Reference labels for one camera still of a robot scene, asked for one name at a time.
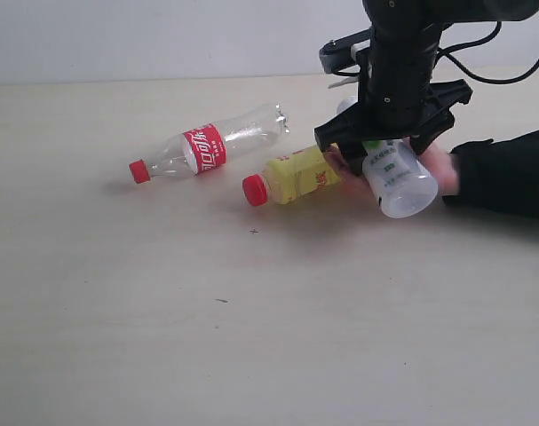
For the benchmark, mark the clear cola bottle red label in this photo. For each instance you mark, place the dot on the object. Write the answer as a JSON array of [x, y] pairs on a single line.
[[212, 145]]

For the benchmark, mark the white green label drink bottle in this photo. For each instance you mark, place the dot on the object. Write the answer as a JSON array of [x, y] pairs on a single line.
[[400, 183]]

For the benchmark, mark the yellow tea bottle red cap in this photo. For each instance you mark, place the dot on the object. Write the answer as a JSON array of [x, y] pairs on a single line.
[[289, 177]]

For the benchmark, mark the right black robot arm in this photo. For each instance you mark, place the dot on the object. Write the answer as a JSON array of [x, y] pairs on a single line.
[[407, 16]]

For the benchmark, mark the black sleeved forearm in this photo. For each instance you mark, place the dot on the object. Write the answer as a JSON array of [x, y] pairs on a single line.
[[498, 176]]

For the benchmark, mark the person's open bare hand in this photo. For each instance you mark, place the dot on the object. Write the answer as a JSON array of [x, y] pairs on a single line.
[[439, 163]]

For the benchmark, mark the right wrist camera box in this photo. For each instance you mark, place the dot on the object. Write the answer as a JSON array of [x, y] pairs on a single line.
[[337, 55]]

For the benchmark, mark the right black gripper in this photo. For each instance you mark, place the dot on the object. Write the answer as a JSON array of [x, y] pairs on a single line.
[[398, 99]]

